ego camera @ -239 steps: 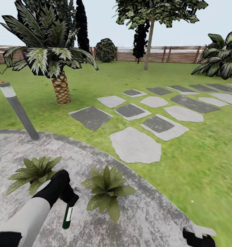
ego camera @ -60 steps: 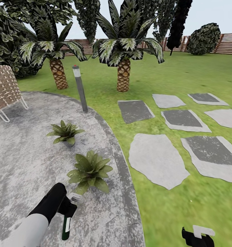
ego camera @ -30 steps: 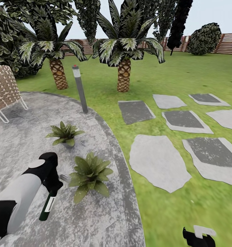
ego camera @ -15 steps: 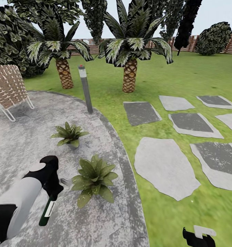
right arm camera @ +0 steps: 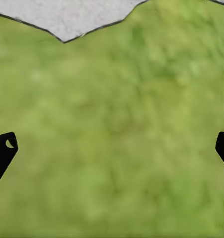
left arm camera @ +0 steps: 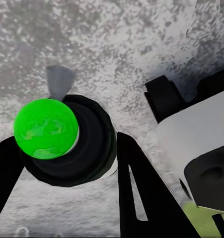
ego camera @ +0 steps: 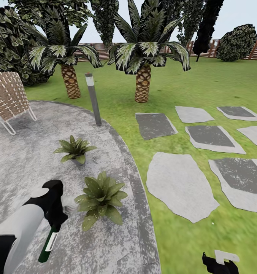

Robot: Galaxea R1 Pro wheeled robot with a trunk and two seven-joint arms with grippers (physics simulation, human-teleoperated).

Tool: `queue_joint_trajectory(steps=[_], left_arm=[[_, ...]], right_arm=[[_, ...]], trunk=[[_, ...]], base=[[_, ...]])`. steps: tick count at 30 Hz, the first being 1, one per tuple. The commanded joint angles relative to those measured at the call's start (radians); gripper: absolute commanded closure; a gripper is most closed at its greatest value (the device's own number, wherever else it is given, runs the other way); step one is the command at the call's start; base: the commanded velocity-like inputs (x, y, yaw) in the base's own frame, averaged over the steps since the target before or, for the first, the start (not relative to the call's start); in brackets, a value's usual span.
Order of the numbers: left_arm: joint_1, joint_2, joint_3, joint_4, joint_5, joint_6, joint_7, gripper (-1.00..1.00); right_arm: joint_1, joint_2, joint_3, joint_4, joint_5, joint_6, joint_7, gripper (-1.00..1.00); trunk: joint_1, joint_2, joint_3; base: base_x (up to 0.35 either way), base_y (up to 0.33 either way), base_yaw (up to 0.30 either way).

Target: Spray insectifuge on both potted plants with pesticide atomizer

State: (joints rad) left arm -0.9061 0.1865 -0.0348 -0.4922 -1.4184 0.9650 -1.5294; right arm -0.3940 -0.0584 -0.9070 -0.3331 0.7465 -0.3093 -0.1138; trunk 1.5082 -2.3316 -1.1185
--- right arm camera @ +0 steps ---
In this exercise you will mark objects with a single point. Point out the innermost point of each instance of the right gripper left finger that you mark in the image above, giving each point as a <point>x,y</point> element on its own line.
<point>8,149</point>

